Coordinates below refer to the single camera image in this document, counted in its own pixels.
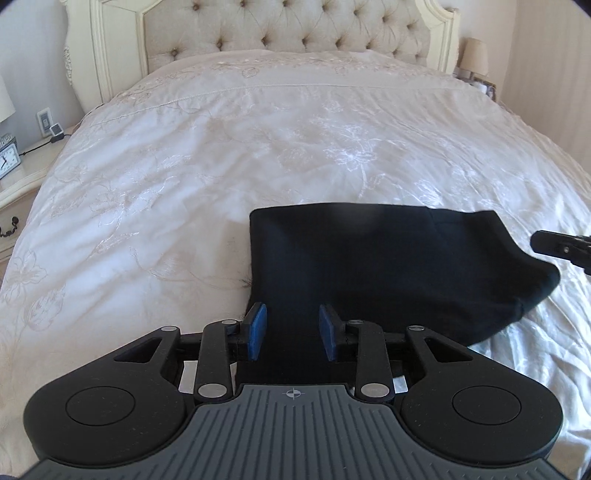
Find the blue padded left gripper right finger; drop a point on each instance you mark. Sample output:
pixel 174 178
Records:
pixel 332 330

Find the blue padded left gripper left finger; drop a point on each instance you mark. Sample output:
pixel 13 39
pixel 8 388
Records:
pixel 253 330

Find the white wall outlet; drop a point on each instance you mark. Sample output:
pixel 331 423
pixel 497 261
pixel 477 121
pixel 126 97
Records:
pixel 45 121

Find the small charger cube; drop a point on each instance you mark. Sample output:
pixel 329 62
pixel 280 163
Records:
pixel 57 133

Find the cream embroidered bedspread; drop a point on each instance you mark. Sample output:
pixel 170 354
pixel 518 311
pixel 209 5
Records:
pixel 143 220

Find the cream left nightstand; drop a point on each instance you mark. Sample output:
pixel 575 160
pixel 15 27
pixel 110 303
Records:
pixel 20 187

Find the black pants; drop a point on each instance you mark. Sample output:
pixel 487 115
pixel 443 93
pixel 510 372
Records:
pixel 458 274

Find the small alarm clock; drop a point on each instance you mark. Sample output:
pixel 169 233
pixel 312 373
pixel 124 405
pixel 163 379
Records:
pixel 9 156

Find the beige bedside lamp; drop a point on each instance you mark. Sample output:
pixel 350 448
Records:
pixel 475 59

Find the cream tufted headboard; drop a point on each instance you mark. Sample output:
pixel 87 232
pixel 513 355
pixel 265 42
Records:
pixel 111 45

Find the framed photo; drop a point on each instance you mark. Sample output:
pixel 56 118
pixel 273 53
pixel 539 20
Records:
pixel 486 87

